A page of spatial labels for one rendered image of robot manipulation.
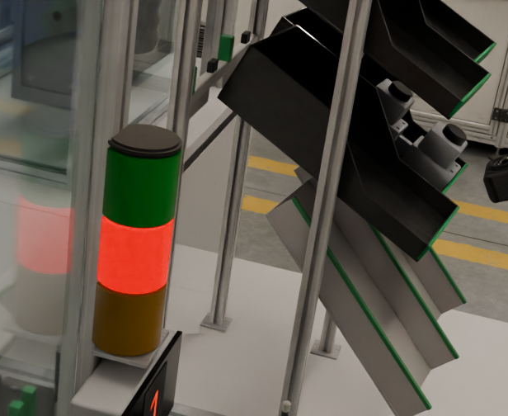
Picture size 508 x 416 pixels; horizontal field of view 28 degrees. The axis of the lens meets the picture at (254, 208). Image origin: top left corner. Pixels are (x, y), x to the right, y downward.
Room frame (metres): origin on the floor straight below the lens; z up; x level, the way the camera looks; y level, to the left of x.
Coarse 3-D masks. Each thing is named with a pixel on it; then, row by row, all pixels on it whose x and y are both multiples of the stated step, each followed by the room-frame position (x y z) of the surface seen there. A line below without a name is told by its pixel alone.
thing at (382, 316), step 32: (288, 224) 1.04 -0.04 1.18; (352, 224) 1.15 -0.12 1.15; (352, 256) 1.13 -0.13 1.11; (384, 256) 1.13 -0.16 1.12; (320, 288) 1.02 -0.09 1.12; (352, 288) 1.01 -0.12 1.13; (384, 288) 1.13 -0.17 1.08; (352, 320) 1.01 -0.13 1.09; (384, 320) 1.09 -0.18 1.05; (416, 320) 1.11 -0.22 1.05; (384, 352) 0.99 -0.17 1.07; (416, 352) 1.10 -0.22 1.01; (448, 352) 1.09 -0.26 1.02; (384, 384) 0.99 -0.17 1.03; (416, 384) 0.98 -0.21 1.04
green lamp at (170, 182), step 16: (112, 160) 0.62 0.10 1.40; (128, 160) 0.61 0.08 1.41; (144, 160) 0.61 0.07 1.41; (160, 160) 0.62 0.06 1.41; (176, 160) 0.63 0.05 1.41; (112, 176) 0.62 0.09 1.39; (128, 176) 0.61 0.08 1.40; (144, 176) 0.61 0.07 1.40; (160, 176) 0.62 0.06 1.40; (176, 176) 0.63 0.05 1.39; (112, 192) 0.62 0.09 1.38; (128, 192) 0.61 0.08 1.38; (144, 192) 0.61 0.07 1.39; (160, 192) 0.62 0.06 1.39; (112, 208) 0.62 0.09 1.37; (128, 208) 0.61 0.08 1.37; (144, 208) 0.61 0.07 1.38; (160, 208) 0.62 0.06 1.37; (128, 224) 0.61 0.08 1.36; (144, 224) 0.61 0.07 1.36; (160, 224) 0.62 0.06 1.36
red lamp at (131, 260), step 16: (112, 224) 0.62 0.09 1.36; (112, 240) 0.62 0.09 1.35; (128, 240) 0.61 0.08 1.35; (144, 240) 0.61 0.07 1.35; (160, 240) 0.62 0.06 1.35; (112, 256) 0.62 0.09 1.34; (128, 256) 0.61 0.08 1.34; (144, 256) 0.61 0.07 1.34; (160, 256) 0.62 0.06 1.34; (112, 272) 0.61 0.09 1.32; (128, 272) 0.61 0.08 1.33; (144, 272) 0.62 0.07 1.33; (160, 272) 0.62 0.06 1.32; (112, 288) 0.61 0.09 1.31; (128, 288) 0.61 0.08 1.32; (144, 288) 0.62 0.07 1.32
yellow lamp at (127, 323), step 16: (96, 288) 0.62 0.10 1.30; (160, 288) 0.63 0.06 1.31; (96, 304) 0.62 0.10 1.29; (112, 304) 0.61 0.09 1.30; (128, 304) 0.61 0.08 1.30; (144, 304) 0.62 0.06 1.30; (160, 304) 0.63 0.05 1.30; (96, 320) 0.62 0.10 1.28; (112, 320) 0.61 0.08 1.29; (128, 320) 0.61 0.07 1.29; (144, 320) 0.62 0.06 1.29; (160, 320) 0.63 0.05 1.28; (96, 336) 0.62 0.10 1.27; (112, 336) 0.61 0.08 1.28; (128, 336) 0.61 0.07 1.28; (144, 336) 0.62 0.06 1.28; (160, 336) 0.64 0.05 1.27; (112, 352) 0.61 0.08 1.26; (128, 352) 0.61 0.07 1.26; (144, 352) 0.62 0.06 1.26
